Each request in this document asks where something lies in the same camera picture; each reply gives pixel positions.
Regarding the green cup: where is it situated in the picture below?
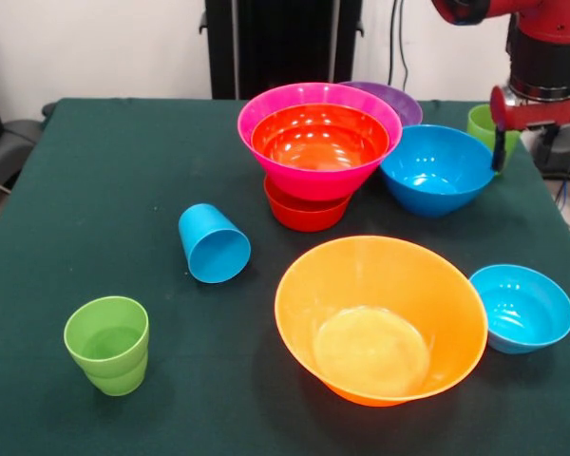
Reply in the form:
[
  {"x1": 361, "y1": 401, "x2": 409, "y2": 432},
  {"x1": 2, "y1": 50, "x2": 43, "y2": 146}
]
[
  {"x1": 465, "y1": 104, "x2": 522, "y2": 165},
  {"x1": 63, "y1": 295, "x2": 150, "y2": 397}
]

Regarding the medium blue bowl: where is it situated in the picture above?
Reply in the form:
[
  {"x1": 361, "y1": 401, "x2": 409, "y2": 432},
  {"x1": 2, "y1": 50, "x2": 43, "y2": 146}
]
[{"x1": 378, "y1": 123, "x2": 498, "y2": 219}]

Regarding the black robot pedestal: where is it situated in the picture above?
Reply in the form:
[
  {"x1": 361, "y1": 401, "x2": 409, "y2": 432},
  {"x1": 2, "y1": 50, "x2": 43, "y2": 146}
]
[{"x1": 199, "y1": 0, "x2": 365, "y2": 101}]

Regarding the large orange bowl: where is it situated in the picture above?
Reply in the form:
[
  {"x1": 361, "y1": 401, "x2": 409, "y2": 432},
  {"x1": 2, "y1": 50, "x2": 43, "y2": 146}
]
[{"x1": 274, "y1": 235, "x2": 489, "y2": 408}]

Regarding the dark green table cloth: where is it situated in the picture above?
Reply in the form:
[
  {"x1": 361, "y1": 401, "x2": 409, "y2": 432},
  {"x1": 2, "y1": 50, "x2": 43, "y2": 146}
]
[{"x1": 0, "y1": 97, "x2": 570, "y2": 456}]

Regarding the small red bowl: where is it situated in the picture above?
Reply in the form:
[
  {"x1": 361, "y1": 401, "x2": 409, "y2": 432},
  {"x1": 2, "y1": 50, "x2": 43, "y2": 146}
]
[{"x1": 263, "y1": 176, "x2": 353, "y2": 233}]

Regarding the small light blue bowl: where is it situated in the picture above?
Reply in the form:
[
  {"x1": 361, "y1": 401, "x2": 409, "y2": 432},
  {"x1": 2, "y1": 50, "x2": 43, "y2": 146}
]
[{"x1": 468, "y1": 263, "x2": 570, "y2": 355}]

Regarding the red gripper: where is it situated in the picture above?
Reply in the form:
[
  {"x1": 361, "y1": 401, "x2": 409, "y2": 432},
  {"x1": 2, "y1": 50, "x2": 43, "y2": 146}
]
[{"x1": 489, "y1": 78, "x2": 570, "y2": 173}]

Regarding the black office chair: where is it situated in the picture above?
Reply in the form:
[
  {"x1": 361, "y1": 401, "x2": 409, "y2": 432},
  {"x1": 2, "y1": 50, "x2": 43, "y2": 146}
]
[{"x1": 0, "y1": 61, "x2": 58, "y2": 191}]

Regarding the large pink bowl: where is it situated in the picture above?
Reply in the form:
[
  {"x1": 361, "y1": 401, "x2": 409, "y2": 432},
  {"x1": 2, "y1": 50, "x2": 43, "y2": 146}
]
[{"x1": 237, "y1": 83, "x2": 403, "y2": 203}]

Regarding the blue cup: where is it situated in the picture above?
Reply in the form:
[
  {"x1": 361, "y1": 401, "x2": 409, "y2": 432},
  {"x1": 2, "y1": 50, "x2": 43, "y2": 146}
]
[{"x1": 178, "y1": 202, "x2": 253, "y2": 285}]

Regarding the large red bowl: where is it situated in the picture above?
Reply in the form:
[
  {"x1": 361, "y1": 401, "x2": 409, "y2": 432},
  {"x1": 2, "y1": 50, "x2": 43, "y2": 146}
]
[{"x1": 250, "y1": 103, "x2": 390, "y2": 173}]

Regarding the purple bowl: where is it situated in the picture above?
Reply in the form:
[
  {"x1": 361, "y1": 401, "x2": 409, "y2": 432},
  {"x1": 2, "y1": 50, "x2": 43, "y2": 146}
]
[{"x1": 339, "y1": 81, "x2": 424, "y2": 137}]

